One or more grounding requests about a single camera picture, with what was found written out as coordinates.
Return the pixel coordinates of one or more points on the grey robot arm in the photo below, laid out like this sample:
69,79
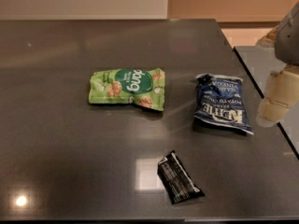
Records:
286,47

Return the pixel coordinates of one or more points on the grey side table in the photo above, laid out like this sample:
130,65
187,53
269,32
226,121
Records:
259,63

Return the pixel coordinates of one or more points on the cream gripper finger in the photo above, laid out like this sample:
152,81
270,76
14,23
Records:
281,93
269,39

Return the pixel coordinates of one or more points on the blue kettle chip bag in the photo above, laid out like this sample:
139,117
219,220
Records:
219,102

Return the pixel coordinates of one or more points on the green snack bag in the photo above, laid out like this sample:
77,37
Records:
128,86

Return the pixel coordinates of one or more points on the black rxbar chocolate wrapper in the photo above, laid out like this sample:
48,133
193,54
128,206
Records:
176,180

